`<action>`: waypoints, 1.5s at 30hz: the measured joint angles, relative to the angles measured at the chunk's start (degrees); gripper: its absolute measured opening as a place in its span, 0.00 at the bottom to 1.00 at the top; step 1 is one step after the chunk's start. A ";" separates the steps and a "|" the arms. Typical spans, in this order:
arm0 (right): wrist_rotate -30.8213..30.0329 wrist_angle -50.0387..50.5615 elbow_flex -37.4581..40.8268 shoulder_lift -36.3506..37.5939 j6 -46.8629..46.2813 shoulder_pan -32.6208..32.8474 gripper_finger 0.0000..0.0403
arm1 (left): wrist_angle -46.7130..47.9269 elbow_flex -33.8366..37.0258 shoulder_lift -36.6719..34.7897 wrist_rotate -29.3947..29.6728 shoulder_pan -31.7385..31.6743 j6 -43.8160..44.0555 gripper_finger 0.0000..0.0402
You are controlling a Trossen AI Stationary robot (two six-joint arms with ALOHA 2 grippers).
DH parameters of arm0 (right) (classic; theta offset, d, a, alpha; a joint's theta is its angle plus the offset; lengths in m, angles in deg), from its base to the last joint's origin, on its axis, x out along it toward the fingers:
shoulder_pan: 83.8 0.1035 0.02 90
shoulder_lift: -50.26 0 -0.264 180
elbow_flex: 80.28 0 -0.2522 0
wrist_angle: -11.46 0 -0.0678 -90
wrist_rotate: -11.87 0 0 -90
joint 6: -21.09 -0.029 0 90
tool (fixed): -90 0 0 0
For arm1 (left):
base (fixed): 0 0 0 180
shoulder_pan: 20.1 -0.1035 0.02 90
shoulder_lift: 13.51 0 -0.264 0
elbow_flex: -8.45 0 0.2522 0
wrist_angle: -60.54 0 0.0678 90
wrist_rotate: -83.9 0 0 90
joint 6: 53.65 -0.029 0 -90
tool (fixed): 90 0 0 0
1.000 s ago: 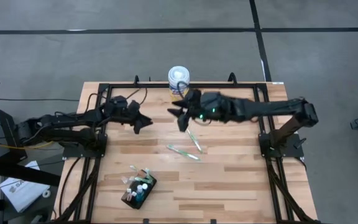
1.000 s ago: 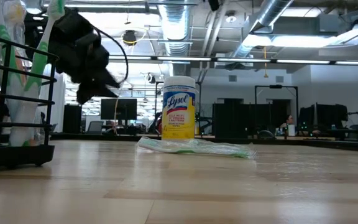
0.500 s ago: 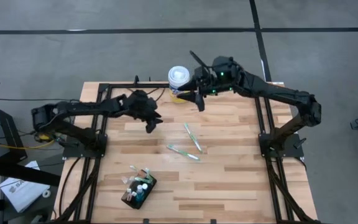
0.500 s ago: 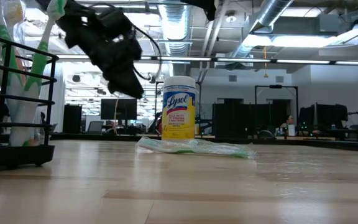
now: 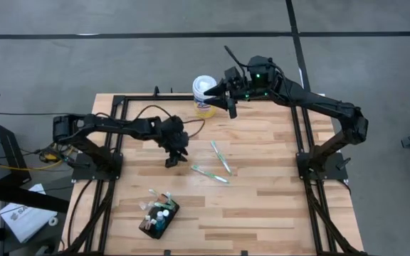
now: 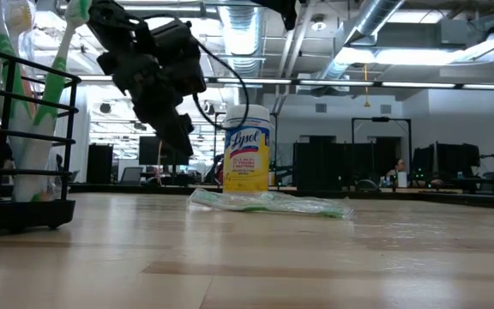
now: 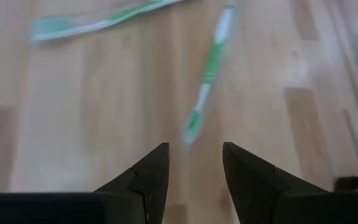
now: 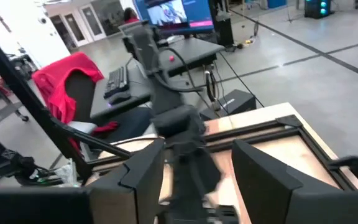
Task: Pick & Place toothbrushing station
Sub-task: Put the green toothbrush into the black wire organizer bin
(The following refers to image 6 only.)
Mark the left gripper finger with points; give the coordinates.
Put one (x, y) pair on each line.
(161, 118)
(180, 111)

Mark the plastic-wrapped green toothbrush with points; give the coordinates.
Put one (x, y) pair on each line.
(251, 209)

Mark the plastic-wrapped orange toothbrush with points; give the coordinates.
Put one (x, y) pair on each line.
(19, 17)

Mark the green and white toothbrush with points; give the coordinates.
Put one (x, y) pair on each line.
(4, 47)
(37, 156)

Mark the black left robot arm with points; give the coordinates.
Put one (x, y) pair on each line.
(110, 21)

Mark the black computer monitor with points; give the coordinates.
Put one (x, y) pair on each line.
(146, 152)

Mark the grey office chair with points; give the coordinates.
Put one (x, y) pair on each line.
(132, 175)

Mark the black cabinet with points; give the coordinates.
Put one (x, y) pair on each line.
(99, 163)

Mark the long ceiling light strip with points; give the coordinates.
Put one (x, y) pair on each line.
(315, 82)

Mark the yellow Lysol wipes canister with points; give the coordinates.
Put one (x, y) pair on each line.
(247, 159)

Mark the black partition screen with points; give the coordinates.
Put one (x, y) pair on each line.
(320, 163)

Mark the person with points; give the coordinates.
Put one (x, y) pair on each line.
(398, 166)

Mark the black distant workstation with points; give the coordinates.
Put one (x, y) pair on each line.
(453, 163)

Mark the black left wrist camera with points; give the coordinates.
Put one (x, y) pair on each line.
(178, 56)

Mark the silver round ventilation duct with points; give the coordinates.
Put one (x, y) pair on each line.
(371, 17)
(242, 34)

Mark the black metal frame stand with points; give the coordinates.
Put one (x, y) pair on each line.
(380, 119)

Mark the black aluminium table frame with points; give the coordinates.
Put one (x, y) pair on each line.
(487, 201)

